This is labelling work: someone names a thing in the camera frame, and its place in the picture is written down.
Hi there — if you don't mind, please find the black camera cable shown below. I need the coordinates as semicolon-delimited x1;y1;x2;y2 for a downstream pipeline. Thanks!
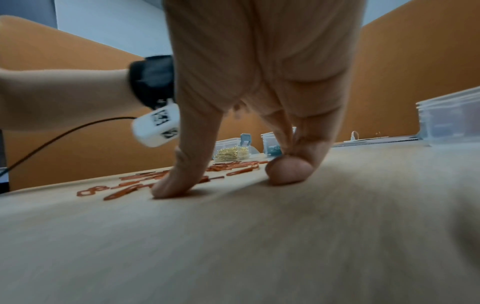
0;116;138;179

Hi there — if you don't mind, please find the person's right hand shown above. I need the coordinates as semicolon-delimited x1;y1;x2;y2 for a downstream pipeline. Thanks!
151;0;367;199

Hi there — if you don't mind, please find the blue patterned desk mat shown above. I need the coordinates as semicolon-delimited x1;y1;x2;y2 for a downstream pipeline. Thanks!
331;135;420;148

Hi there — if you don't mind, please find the black left wrist strap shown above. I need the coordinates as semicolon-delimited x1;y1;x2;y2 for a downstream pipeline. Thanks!
128;55;177;111

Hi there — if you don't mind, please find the sorted heap of gold clips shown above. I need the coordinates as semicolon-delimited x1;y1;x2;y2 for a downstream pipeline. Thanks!
215;146;252;163

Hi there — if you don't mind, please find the person's left forearm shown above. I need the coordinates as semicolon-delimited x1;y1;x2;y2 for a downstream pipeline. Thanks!
0;68;133;131

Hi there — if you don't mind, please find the transparent box with blue latches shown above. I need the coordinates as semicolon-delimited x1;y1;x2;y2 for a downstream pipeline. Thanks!
415;86;480;148
260;127;298;158
212;133;261;164

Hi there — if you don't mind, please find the person's left hand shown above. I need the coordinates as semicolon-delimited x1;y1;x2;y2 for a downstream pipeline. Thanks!
231;101;252;120

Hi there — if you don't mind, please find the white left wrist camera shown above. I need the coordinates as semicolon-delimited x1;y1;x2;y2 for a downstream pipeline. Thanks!
130;99;182;148

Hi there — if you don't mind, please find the pile of colored paper clips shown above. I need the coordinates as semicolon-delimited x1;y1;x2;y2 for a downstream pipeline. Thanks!
76;160;270;201

